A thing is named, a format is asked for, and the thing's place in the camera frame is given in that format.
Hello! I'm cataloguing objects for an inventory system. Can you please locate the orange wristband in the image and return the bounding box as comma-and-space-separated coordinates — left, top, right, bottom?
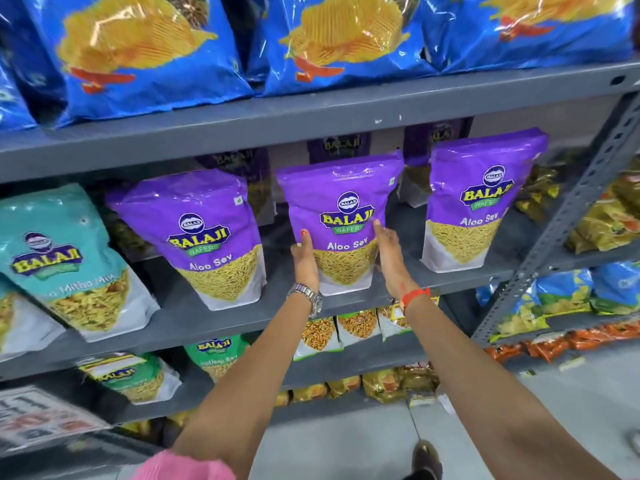
399, 288, 432, 313

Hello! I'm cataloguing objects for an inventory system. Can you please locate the white red printed sign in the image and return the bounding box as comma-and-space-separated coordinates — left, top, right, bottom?
0, 385, 112, 453

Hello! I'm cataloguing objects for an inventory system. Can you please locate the person's brown shoe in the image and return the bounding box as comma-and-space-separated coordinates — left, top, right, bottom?
411, 439, 444, 480

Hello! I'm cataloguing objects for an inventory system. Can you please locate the person's right forearm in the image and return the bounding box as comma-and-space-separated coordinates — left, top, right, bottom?
402, 294, 622, 480

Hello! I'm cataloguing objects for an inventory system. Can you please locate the purple snack pouch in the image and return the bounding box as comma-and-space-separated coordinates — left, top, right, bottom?
274, 150, 405, 297

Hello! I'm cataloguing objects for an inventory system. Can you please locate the blue chips bag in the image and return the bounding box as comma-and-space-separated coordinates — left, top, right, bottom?
0, 57, 39, 133
259, 0, 437, 98
424, 0, 637, 74
221, 0, 272, 86
19, 0, 254, 128

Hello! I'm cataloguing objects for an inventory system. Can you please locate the pink sleeve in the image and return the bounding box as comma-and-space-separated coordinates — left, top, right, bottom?
130, 449, 237, 480

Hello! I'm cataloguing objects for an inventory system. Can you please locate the person's left forearm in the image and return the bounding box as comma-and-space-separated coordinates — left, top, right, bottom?
172, 294, 321, 480

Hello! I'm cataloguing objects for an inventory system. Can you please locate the pile of yellow-green packets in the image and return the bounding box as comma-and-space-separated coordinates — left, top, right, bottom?
514, 164, 640, 256

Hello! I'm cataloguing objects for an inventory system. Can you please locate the white green-edged snack packet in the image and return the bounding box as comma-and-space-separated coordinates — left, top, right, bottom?
293, 317, 344, 362
377, 296, 441, 342
336, 309, 382, 348

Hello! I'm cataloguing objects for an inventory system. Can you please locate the person's right hand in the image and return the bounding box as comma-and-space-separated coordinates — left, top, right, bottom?
372, 220, 420, 299

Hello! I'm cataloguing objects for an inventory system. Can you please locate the teal snack packet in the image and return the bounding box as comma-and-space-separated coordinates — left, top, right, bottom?
0, 183, 161, 343
0, 275, 67, 364

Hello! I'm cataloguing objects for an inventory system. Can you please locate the row of yellow packets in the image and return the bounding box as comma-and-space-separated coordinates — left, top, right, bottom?
119, 362, 441, 440

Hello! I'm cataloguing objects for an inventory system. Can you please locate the person's left hand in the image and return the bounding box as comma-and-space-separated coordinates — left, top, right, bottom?
290, 229, 321, 294

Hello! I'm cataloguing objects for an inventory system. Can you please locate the row of blue-green packets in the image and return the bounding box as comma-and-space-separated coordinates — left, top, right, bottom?
475, 261, 640, 344

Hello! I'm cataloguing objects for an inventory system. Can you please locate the silver metal wristwatch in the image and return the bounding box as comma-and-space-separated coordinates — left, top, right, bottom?
286, 283, 324, 318

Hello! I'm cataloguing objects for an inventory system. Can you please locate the grey metal shelf rack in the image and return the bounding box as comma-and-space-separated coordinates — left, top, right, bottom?
0, 59, 640, 480

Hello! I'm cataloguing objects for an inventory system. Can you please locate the row of orange packets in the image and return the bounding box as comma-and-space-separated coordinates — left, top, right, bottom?
484, 321, 640, 364

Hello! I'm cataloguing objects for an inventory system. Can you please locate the row of purple packets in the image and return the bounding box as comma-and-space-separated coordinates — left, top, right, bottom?
105, 118, 550, 312

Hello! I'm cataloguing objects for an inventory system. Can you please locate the green snack packet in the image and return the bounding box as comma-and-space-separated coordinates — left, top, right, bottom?
76, 352, 183, 406
183, 334, 251, 383

